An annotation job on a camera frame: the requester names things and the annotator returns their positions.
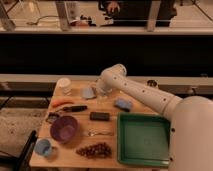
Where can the orange carrot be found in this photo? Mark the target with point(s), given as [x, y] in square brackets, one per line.
[59, 102]

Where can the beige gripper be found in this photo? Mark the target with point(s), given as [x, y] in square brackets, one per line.
[101, 98]

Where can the bunch of red grapes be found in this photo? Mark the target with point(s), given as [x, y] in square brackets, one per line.
[98, 150]

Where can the silver fork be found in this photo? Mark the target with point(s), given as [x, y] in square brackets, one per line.
[89, 133]

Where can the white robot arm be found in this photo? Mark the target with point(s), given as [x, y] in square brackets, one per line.
[191, 139]

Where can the purple bowl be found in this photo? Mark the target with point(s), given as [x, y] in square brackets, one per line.
[64, 129]

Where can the light blue mug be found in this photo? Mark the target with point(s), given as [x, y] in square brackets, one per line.
[44, 148]

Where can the small black clip object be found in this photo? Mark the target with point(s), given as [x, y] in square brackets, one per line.
[52, 117]

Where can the black-handled knife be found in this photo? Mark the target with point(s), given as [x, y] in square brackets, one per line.
[78, 108]

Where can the blue sponge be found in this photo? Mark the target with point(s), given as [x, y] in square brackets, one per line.
[123, 104]

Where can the black rectangular block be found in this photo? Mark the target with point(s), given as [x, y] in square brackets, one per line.
[99, 116]

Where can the green plastic tray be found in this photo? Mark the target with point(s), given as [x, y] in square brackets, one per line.
[143, 140]

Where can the white cup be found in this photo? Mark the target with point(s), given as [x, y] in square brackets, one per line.
[64, 84]

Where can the grey-blue towel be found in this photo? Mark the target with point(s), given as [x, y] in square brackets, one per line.
[88, 93]

